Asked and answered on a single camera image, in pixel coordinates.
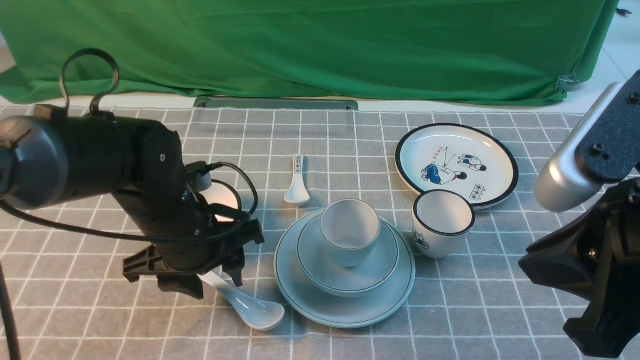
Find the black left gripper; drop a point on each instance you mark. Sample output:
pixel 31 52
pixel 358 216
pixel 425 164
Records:
pixel 178 267

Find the white ceramic spoon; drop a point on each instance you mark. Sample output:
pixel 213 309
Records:
pixel 259 315

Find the light blue bowl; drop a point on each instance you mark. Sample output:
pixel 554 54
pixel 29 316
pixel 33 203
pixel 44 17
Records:
pixel 328 276

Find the light blue cup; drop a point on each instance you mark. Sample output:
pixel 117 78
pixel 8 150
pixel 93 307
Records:
pixel 350 228

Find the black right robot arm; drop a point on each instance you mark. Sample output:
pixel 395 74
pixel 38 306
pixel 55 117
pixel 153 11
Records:
pixel 597 256

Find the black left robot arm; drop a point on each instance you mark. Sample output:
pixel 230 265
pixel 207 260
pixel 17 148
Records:
pixel 51 158

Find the small black-rimmed white bowl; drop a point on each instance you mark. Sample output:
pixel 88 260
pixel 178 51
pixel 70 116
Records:
pixel 221 193

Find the small patterned white spoon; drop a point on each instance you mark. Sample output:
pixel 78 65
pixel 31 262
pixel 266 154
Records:
pixel 297 193

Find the large light blue plate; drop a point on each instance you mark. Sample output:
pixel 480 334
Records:
pixel 335 311

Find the grey checked tablecloth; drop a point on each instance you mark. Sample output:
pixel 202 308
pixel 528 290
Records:
pixel 71 301

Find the black-rimmed white cup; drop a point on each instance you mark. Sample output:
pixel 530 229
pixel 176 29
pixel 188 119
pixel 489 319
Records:
pixel 441 220

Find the illustrated black-rimmed plate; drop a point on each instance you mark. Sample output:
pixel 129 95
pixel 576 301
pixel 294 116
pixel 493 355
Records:
pixel 459 159

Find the green backdrop cloth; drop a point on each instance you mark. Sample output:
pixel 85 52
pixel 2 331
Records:
pixel 484 52

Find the metal backdrop clip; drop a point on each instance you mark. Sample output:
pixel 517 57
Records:
pixel 567 83

